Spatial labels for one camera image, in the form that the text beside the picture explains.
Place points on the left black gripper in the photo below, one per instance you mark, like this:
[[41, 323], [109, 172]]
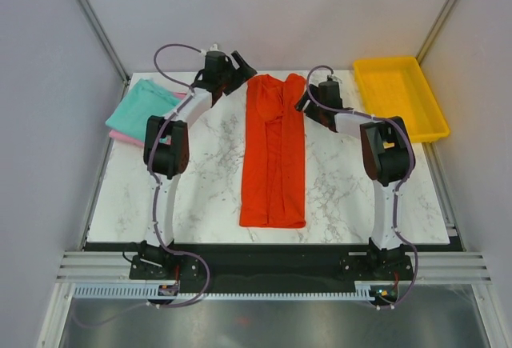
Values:
[[245, 73]]

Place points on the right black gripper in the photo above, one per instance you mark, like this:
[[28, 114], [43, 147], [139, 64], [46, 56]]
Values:
[[309, 111]]

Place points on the orange t-shirt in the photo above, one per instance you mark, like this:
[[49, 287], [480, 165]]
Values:
[[274, 171]]

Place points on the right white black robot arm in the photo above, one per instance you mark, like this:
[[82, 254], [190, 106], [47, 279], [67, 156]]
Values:
[[388, 160]]

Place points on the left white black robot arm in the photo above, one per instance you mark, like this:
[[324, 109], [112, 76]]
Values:
[[166, 154]]

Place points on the yellow plastic tray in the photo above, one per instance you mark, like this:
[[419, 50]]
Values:
[[396, 86]]

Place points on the teal folded t-shirt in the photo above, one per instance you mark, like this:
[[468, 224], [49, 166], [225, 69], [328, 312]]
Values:
[[151, 86]]

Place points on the pink folded t-shirt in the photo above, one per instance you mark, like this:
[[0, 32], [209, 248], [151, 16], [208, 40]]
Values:
[[124, 137]]

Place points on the left aluminium frame post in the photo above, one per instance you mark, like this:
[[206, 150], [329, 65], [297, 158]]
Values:
[[101, 35]]

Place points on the aluminium frame post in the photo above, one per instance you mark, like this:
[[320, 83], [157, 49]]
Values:
[[101, 35], [441, 19]]

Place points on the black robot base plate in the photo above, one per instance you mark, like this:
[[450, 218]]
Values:
[[271, 267]]

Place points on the right aluminium frame post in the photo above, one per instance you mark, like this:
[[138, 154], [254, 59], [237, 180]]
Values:
[[441, 19]]

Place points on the white slotted cable duct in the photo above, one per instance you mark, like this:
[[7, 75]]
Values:
[[159, 292]]

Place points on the aluminium extrusion rail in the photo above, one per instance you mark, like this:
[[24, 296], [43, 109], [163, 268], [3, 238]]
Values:
[[435, 268]]

